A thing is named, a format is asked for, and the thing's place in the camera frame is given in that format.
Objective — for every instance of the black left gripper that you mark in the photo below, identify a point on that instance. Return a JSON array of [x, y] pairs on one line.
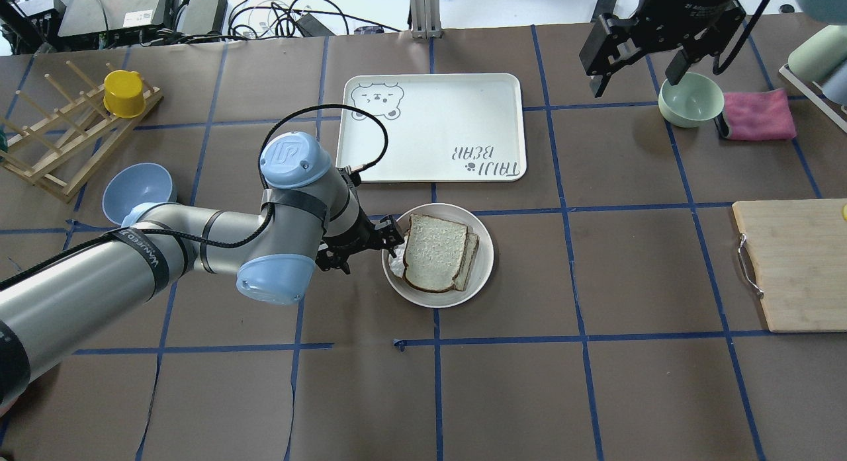
[[358, 235]]

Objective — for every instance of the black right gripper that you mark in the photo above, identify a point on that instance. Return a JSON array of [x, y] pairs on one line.
[[681, 3]]

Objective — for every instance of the bread slice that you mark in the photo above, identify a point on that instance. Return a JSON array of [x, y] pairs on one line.
[[434, 253], [461, 280]]

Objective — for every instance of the cream round plate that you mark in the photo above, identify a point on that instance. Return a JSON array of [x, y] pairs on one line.
[[480, 271]]

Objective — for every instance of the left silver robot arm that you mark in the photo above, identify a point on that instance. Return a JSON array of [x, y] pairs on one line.
[[310, 219]]

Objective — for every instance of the bread slice on plate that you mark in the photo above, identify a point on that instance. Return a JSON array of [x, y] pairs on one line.
[[461, 280]]

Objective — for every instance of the fried egg toy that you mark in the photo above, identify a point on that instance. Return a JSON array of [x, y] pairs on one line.
[[396, 261]]

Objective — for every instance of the green bowl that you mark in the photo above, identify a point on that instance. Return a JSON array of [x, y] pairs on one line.
[[694, 101]]

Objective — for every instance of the cream rectangular bear tray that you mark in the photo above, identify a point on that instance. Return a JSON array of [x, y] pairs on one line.
[[436, 128]]

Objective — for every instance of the pink cloth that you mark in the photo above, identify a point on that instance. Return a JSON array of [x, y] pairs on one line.
[[756, 117]]

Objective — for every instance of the green cup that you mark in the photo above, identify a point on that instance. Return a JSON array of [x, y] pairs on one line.
[[820, 55]]

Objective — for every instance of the blue cup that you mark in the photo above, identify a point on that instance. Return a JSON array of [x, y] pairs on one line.
[[834, 88]]

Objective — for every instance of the wooden cutting board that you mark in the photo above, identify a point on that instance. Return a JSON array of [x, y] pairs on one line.
[[797, 250]]

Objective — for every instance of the blue bowl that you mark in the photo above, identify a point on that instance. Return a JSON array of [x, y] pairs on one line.
[[137, 184]]

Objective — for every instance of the yellow cup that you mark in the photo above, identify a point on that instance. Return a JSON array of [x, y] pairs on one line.
[[124, 93]]

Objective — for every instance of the wooden peg rack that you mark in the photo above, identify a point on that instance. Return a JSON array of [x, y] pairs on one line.
[[61, 152]]

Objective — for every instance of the black computer box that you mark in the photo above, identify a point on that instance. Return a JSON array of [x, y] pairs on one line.
[[118, 18]]

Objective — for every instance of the white wire cup rack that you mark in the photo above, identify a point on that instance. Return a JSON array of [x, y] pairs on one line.
[[815, 94]]

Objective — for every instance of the aluminium frame post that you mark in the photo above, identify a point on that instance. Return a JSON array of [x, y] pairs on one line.
[[425, 19]]

